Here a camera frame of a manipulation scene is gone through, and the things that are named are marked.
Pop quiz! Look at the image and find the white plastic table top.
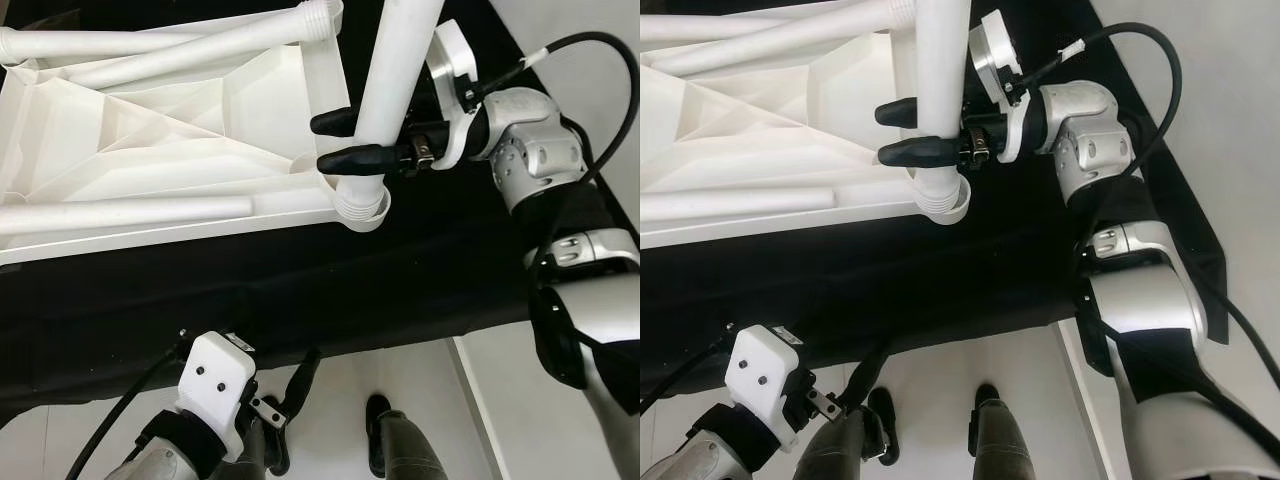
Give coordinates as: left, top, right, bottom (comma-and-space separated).
640, 30, 971, 249
0, 35, 391, 266

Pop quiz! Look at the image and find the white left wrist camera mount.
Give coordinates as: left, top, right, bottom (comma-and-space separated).
178, 332, 257, 463
727, 325, 801, 453

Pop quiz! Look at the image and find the black robot right foot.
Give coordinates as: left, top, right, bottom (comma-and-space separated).
364, 394, 394, 479
968, 383, 1001, 459

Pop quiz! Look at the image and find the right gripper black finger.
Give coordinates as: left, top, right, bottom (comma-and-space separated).
877, 134, 966, 170
875, 96, 926, 129
316, 143, 406, 178
310, 106, 363, 138

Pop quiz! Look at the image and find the black tablecloth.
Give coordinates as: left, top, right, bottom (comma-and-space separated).
640, 0, 1233, 401
0, 0, 641, 426

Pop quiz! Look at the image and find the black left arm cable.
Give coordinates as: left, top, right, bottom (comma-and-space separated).
640, 330, 736, 416
65, 335, 196, 480

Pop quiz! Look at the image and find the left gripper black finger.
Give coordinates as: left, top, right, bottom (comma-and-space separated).
283, 346, 323, 422
838, 345, 889, 416

